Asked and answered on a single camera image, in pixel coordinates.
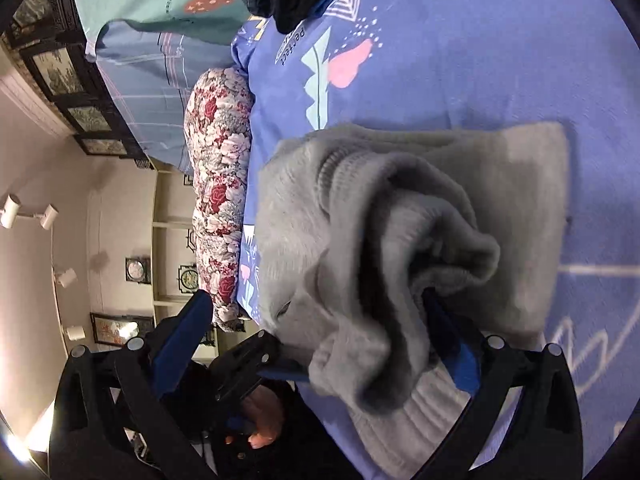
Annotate grey sweatpants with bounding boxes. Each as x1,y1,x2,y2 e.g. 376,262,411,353
255,122,568,479

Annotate white ceiling spotlights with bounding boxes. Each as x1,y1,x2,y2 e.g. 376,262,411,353
1,193,87,347

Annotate person's left hand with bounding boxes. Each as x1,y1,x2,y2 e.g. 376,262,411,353
240,386,284,450

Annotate purple patterned bed sheet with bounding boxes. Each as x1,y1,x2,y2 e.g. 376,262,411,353
232,0,639,467

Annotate dark framed pictures on wall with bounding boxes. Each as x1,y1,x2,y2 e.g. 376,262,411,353
1,0,152,169

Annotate floral red white quilt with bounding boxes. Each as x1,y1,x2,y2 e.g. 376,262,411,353
183,68,253,332

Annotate white shelf unit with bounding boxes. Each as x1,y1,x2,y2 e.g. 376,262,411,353
151,160,198,323

